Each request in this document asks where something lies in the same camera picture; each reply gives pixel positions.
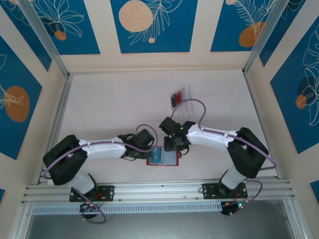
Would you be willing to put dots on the blue credit card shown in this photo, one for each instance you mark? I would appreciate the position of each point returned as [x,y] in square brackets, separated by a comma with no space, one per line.
[157,155]

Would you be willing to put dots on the red leather card holder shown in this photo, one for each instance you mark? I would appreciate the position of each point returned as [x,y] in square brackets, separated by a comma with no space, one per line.
[172,164]

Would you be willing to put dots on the plain black credit card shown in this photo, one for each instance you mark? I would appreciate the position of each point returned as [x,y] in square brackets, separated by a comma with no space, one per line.
[174,100]

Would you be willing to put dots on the red credit card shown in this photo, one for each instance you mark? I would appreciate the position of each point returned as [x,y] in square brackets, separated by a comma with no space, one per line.
[179,97]

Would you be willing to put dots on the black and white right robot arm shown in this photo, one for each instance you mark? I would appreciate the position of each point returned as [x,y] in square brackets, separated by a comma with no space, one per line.
[249,152]

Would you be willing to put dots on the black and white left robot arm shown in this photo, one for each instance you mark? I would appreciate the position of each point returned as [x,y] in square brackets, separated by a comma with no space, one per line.
[64,164]

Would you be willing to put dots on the clear plastic card tray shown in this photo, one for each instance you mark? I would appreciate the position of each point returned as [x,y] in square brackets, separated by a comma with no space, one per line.
[190,95]

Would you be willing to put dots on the grey metal sheet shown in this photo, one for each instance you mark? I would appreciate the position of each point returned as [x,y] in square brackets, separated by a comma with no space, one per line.
[162,226]

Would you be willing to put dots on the black controller board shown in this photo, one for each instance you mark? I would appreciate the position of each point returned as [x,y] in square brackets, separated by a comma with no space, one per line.
[86,207]
[230,207]

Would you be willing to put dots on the aluminium front rail frame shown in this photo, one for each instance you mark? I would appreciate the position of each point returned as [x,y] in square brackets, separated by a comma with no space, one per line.
[159,191]

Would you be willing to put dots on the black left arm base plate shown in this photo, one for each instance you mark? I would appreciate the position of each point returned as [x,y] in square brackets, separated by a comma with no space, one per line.
[108,193]

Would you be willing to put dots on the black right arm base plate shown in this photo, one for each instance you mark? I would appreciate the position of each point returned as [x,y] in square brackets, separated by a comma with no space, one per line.
[208,191]

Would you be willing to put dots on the aluminium side rail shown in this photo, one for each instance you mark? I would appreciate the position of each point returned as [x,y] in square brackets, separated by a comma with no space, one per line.
[62,104]
[252,94]

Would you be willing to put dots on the aluminium corner post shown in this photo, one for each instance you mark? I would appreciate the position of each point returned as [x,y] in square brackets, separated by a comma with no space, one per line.
[266,33]
[43,37]

